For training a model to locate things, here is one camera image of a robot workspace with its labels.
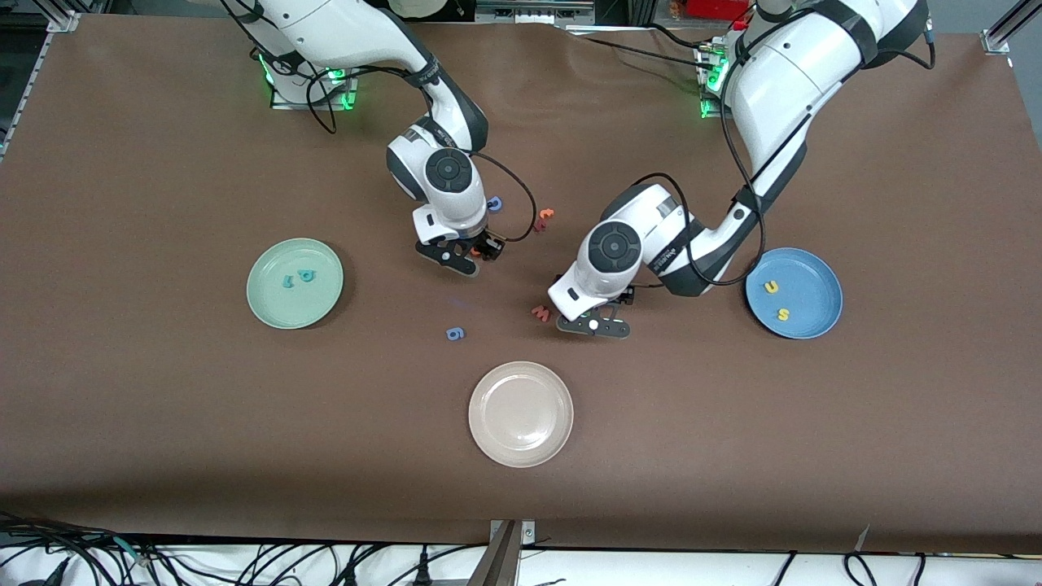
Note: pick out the silver-white right gripper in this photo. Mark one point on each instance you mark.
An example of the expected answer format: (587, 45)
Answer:
(485, 243)

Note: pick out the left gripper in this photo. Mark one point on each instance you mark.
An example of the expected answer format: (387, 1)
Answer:
(626, 296)

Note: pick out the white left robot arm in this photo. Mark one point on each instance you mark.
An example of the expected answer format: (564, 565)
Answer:
(790, 81)

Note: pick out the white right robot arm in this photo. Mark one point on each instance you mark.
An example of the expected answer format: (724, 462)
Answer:
(342, 32)

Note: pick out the pink-red foam letter w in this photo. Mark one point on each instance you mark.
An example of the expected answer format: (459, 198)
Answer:
(539, 313)

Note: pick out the blue foam letter g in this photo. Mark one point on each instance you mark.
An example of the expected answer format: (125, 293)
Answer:
(449, 334)

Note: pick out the beige plate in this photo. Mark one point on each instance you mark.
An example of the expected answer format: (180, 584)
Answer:
(521, 415)

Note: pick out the light green plate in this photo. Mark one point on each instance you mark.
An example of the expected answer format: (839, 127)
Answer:
(313, 305)

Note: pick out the blue plate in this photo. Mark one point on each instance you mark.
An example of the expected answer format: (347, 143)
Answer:
(810, 281)

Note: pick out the person in beige clothing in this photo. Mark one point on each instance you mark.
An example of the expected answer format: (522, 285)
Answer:
(419, 6)

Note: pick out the silver metal fixture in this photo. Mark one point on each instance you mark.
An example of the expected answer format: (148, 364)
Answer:
(582, 10)

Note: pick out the red box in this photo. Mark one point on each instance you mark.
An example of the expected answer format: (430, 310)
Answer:
(716, 8)

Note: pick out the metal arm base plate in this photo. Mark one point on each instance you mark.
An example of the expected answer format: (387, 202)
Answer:
(293, 104)
(710, 114)

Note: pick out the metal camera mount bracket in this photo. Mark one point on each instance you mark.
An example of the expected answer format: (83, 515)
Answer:
(501, 561)

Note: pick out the aluminium frame profile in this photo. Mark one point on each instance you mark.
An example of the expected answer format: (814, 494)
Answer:
(997, 39)
(65, 16)

